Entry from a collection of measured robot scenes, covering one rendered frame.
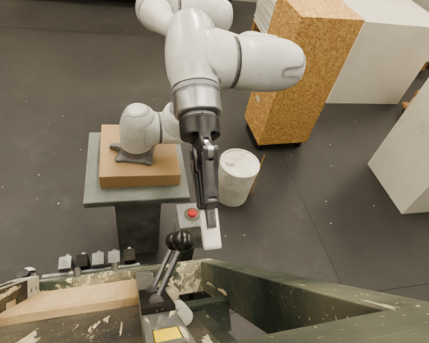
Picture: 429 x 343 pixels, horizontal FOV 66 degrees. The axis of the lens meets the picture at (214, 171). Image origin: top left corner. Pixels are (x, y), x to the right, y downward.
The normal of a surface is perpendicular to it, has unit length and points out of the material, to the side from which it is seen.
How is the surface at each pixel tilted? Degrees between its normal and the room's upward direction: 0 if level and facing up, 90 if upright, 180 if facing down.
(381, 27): 90
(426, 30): 90
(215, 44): 31
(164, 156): 1
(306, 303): 90
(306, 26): 90
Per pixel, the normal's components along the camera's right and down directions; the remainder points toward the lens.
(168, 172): 0.17, -0.69
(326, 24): 0.25, 0.73
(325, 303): -0.96, 0.06
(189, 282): 0.24, -0.21
